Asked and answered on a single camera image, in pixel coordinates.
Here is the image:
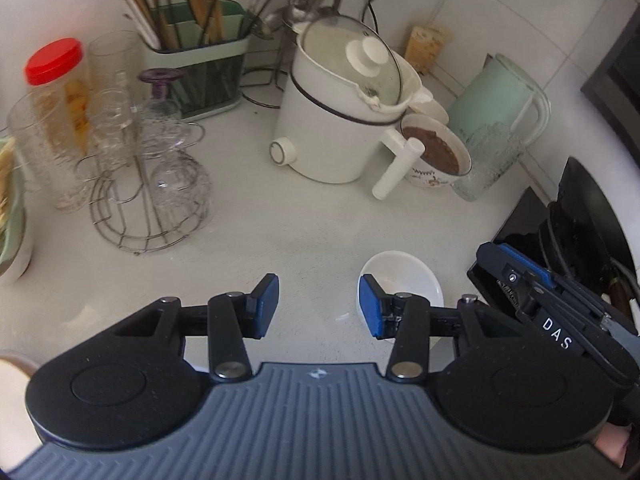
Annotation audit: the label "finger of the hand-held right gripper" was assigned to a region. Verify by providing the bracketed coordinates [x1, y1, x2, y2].
[474, 242, 562, 312]

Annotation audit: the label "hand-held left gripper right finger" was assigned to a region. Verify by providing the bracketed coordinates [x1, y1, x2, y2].
[358, 273, 523, 382]

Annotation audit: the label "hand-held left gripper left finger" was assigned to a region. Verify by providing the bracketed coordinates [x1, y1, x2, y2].
[114, 273, 280, 384]

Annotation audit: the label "small white bowl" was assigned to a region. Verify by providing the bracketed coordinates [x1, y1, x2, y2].
[356, 251, 444, 333]

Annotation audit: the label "floral plate orange rim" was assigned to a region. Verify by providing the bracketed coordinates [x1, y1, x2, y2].
[0, 350, 44, 461]

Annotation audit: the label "person's right hand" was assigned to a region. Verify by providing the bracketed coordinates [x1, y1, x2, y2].
[597, 422, 631, 468]

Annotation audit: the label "textured glass pitcher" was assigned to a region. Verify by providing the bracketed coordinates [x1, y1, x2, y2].
[450, 122, 526, 203]

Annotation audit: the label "patterned ceramic bowl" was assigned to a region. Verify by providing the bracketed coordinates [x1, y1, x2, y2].
[400, 112, 473, 191]

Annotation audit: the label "brown food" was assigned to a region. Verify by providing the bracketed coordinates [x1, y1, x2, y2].
[404, 125, 460, 173]

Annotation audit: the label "white electric cooking pot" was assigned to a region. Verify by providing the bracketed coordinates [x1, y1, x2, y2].
[270, 15, 433, 200]

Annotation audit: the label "pale green electric kettle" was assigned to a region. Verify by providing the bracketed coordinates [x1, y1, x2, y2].
[447, 52, 551, 155]

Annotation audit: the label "white dish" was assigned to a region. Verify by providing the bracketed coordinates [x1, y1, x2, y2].
[410, 94, 451, 126]

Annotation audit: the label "black appliance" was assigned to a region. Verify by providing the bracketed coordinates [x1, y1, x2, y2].
[580, 15, 640, 127]

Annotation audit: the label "green chopstick holder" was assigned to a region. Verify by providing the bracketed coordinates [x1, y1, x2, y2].
[142, 0, 251, 122]

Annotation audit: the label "yellow packet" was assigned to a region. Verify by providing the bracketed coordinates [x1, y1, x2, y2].
[404, 24, 453, 76]

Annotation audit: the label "white bowl orange base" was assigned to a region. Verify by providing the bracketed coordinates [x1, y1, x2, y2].
[0, 200, 35, 281]

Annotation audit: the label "purple stemmed glass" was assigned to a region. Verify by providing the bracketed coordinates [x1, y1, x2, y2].
[138, 69, 182, 104]

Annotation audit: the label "green colander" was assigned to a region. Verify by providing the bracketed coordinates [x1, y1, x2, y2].
[0, 137, 28, 273]

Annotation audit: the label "glass pot lid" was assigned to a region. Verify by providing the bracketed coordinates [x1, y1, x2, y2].
[297, 15, 403, 113]

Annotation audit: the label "large textured glass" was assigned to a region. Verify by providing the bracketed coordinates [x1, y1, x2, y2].
[6, 92, 92, 212]

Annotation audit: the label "metal ladle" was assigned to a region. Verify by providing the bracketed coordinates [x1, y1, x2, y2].
[247, 0, 321, 41]

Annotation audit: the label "tall clear glass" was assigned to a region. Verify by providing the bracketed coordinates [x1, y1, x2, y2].
[89, 31, 143, 106]

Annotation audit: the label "dry noodles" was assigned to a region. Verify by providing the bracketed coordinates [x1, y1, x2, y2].
[0, 145, 16, 221]

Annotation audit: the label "jar with red lid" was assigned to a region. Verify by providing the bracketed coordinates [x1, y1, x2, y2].
[25, 38, 94, 161]

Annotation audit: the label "wire glass rack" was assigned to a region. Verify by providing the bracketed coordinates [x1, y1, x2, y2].
[75, 120, 214, 254]

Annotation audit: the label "wire utensil stand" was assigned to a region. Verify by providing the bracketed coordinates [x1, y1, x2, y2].
[240, 30, 297, 110]

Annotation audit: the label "black power cable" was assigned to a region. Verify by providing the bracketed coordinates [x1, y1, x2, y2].
[366, 0, 407, 33]

